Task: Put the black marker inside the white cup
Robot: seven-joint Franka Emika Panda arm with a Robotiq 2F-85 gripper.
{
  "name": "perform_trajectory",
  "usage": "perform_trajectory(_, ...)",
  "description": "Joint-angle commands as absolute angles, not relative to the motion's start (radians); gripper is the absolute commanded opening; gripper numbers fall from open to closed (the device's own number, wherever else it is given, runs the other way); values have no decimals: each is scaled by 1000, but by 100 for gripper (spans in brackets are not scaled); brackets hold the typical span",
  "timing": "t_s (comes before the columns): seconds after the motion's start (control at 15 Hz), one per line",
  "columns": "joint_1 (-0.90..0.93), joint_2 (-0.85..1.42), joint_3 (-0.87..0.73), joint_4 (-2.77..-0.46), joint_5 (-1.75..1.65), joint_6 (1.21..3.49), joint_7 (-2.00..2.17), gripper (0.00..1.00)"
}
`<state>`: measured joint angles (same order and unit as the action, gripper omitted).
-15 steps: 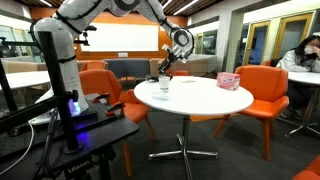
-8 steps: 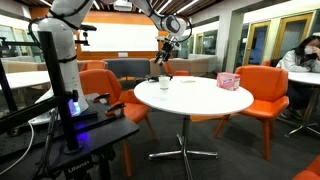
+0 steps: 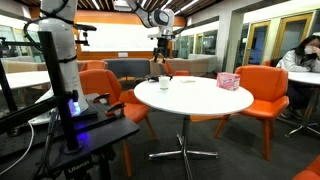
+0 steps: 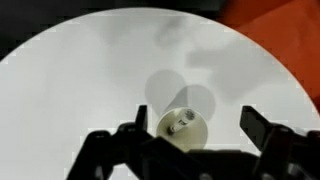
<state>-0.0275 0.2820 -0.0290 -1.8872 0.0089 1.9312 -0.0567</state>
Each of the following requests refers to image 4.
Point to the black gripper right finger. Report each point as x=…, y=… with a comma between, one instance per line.
x=286, y=153

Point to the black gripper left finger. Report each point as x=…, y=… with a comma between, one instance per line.
x=100, y=153

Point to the orange armchair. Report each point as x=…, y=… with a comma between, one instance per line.
x=283, y=26

